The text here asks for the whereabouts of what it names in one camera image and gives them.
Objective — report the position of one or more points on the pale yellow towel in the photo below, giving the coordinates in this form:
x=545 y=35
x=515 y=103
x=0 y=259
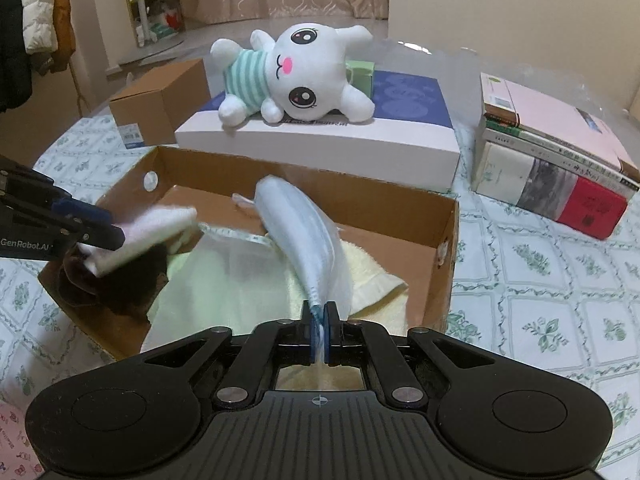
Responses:
x=372 y=285

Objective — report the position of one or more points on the light green cloth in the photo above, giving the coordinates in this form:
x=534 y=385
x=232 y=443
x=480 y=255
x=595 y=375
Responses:
x=200 y=305

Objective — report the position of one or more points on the white plush toy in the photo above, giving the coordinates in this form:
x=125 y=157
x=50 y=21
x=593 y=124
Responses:
x=300 y=70

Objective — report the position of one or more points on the pink cover book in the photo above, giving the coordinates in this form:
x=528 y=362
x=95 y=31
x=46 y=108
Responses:
x=550 y=115

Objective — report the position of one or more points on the small closed cardboard box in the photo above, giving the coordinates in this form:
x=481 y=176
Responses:
x=165 y=95

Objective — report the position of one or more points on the white spine book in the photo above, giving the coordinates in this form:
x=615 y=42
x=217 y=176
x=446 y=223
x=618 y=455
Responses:
x=550 y=152

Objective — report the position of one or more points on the green spine book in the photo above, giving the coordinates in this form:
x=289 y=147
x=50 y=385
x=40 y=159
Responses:
x=540 y=140

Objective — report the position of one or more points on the white cloth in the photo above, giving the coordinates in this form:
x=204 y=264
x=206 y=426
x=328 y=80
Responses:
x=150 y=225

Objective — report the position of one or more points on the white puffer jacket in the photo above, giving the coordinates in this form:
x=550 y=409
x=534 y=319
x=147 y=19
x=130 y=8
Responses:
x=40 y=5

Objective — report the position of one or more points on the small green box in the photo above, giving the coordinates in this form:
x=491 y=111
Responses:
x=361 y=77

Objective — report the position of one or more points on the white and blue flat box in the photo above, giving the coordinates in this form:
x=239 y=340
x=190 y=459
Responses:
x=410 y=130

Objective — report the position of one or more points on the brown fuzzy cloth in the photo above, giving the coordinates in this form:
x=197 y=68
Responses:
x=120 y=290

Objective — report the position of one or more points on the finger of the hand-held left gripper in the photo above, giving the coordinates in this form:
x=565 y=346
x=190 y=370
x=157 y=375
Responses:
x=100 y=236
x=80 y=209

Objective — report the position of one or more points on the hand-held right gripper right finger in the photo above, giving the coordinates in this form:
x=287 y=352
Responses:
x=332 y=335

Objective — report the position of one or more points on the pink lidded cup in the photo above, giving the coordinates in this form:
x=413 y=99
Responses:
x=17 y=445

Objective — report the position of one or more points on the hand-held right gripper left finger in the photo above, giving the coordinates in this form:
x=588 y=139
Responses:
x=312 y=335

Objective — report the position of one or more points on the orange brown jacket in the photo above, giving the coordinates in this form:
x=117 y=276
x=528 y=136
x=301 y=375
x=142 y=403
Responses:
x=65 y=25

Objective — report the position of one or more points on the blue face mask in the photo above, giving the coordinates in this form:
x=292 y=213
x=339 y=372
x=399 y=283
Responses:
x=300 y=230

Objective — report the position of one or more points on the white pole stand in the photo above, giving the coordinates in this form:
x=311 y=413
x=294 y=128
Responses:
x=142 y=15

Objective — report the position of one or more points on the black puffer jacket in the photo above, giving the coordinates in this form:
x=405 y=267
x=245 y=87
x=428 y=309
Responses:
x=12 y=35

